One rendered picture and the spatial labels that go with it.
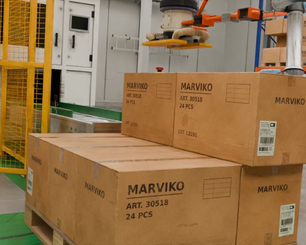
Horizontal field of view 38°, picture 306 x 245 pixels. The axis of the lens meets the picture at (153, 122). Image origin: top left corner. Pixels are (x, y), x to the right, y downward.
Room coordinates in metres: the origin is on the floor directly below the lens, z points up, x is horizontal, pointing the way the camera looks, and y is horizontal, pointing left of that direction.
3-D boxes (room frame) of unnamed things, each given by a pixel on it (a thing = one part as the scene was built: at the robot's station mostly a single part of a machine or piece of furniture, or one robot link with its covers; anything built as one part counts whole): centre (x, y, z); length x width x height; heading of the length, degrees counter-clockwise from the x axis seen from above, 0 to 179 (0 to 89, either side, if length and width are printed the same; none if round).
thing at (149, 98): (2.71, -0.12, 0.74); 0.60 x 0.40 x 0.40; 32
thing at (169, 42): (2.65, -0.03, 1.14); 0.34 x 0.10 x 0.05; 33
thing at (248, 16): (2.20, -0.44, 1.24); 0.08 x 0.07 x 0.05; 33
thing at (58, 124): (3.90, 0.98, 0.50); 2.31 x 0.05 x 0.19; 31
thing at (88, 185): (2.34, 0.00, 0.34); 1.20 x 1.00 x 0.40; 31
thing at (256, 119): (2.19, -0.44, 0.74); 0.60 x 0.40 x 0.40; 32
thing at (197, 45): (2.76, -0.19, 1.14); 0.34 x 0.10 x 0.05; 33
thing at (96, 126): (3.07, 0.10, 0.58); 0.70 x 0.03 x 0.06; 121
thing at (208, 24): (2.50, -0.25, 1.24); 0.10 x 0.08 x 0.06; 123
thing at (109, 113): (4.51, 0.66, 0.60); 1.60 x 0.10 x 0.09; 31
